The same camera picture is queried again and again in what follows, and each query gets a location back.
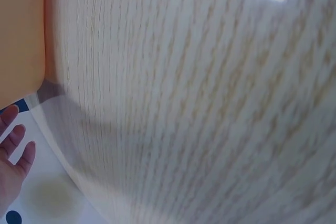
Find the person's left hand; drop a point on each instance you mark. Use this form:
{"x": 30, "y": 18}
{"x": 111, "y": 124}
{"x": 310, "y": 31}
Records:
{"x": 8, "y": 174}

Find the orange rounded box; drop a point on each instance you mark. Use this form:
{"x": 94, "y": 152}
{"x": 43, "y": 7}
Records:
{"x": 21, "y": 37}

